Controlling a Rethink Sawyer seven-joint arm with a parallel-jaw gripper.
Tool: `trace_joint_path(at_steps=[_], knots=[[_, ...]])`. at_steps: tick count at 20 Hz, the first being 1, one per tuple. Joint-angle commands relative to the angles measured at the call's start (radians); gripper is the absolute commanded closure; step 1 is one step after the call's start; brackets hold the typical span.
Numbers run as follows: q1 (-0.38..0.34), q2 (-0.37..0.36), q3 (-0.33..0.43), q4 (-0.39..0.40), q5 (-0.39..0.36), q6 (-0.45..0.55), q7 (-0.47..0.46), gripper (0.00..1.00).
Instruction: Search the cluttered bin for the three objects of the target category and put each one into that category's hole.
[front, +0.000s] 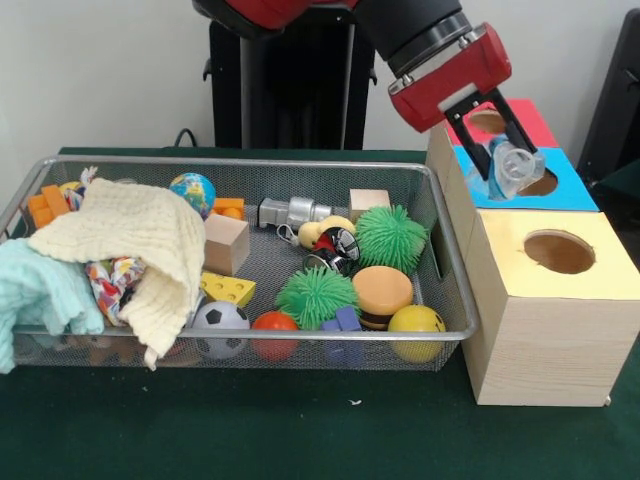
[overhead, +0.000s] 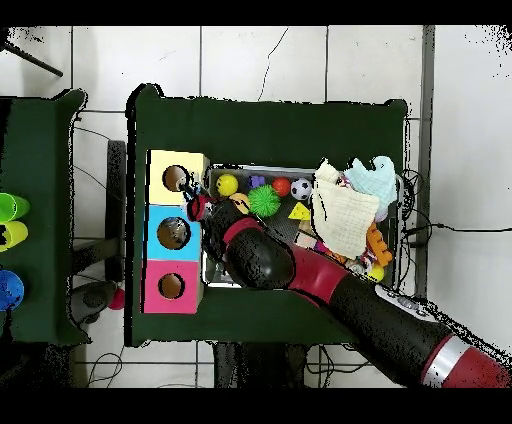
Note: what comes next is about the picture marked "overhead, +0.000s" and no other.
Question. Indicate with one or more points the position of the yellow smiley ball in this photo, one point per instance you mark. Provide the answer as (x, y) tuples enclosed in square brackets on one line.
[(227, 184)]

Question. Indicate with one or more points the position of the toy burger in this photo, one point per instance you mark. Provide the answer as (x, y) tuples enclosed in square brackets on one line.
[(240, 201)]

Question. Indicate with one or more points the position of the plain yellow ball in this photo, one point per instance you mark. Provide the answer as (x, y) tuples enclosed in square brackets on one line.
[(376, 274)]

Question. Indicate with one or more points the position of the silver mesh bin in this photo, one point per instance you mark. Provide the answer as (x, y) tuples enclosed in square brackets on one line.
[(280, 224)]

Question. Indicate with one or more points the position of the plain orange ball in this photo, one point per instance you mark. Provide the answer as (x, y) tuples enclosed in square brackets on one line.
[(281, 186)]

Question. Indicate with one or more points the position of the green plastic cup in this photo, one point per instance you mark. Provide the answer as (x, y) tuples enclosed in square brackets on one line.
[(14, 207)]

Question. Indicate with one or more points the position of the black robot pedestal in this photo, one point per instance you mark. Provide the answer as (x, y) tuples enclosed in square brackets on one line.
[(260, 366)]

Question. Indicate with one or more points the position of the mint knitted cloth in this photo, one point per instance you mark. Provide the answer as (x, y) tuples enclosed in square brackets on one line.
[(374, 182)]

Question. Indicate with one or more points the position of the black stand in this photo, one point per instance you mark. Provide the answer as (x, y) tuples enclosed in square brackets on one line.
[(116, 200)]

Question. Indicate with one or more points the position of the toy soccer ball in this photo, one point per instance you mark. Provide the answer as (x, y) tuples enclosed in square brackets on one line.
[(300, 188)]

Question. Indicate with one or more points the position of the large orange toy brick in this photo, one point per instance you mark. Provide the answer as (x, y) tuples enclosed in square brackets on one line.
[(379, 244)]

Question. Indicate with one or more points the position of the cream knitted cloth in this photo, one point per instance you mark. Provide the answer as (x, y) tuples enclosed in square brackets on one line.
[(344, 220)]

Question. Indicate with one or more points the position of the yellow plastic cup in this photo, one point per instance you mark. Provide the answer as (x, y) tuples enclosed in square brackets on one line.
[(14, 235)]

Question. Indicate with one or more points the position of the red round knob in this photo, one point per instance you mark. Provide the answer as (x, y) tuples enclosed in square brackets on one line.
[(117, 299)]

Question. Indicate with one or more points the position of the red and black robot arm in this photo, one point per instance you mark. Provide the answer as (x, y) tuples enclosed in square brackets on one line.
[(320, 276)]

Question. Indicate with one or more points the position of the dark green table cloth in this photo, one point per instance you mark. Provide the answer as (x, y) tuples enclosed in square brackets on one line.
[(260, 132), (36, 160)]

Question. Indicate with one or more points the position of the yellow toy cheese wedge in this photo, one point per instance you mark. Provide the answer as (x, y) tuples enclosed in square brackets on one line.
[(300, 213)]

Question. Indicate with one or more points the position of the black tripod leg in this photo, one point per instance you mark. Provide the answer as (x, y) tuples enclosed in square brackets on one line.
[(36, 62)]

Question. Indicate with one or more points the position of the crushed clear plastic bottle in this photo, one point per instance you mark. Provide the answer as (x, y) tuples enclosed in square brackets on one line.
[(188, 184)]

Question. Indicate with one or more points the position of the blue plastic cup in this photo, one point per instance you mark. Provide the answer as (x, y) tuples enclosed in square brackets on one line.
[(10, 290)]

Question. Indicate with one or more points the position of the wooden box with three holes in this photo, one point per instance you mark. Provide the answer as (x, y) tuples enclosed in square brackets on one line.
[(192, 280)]

